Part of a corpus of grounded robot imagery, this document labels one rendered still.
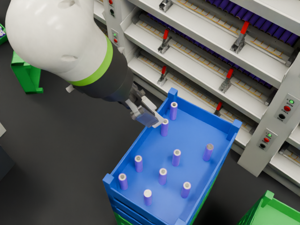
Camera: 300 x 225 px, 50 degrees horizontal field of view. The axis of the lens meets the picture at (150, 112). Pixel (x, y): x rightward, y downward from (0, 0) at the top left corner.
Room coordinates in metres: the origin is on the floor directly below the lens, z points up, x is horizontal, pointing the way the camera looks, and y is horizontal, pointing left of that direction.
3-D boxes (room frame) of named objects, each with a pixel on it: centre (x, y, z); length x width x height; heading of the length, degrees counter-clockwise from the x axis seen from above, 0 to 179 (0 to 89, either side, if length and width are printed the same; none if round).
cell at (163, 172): (0.28, -0.03, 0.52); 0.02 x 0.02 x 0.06
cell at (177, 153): (0.33, -0.06, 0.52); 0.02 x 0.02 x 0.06
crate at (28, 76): (1.03, 0.55, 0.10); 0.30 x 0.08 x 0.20; 4
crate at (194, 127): (0.33, -0.06, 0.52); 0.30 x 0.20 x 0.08; 148
